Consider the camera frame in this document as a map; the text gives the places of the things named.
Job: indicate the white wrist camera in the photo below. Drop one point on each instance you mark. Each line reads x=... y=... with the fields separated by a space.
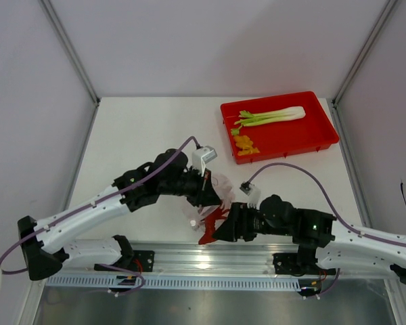
x=201 y=157
x=253 y=193

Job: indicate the right aluminium frame post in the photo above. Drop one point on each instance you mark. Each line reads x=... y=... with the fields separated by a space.
x=388 y=10

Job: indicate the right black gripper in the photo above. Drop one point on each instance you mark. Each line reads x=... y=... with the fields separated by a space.
x=236 y=228

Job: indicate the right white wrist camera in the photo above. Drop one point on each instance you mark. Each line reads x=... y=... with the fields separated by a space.
x=253 y=193

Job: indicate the white slotted cable duct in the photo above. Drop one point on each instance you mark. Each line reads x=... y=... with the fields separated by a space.
x=113 y=281

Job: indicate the left aluminium frame post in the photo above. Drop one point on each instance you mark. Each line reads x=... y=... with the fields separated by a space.
x=69 y=49

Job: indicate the red toy lobster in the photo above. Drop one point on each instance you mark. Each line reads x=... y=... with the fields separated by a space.
x=218 y=214

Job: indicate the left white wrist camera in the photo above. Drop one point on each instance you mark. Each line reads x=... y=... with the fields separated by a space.
x=201 y=157

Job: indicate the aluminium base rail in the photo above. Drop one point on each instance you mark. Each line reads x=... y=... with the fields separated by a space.
x=248 y=259

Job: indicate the aluminium frame post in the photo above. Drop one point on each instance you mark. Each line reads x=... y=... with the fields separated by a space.
x=69 y=49
x=388 y=10

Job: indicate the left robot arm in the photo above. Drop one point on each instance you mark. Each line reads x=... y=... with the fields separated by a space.
x=52 y=244

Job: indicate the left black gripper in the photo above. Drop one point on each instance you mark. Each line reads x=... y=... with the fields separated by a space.
x=195 y=199

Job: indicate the yellow pasta pile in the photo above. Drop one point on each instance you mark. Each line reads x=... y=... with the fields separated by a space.
x=245 y=145

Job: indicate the clear pink-dotted zip bag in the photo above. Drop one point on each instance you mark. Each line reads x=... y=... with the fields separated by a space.
x=196 y=215

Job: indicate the red plastic tray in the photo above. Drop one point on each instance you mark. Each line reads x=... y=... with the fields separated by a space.
x=315 y=132

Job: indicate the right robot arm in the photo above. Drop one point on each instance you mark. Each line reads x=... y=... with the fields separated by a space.
x=364 y=241

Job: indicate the green white celery stalk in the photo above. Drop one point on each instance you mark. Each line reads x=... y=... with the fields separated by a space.
x=248 y=119

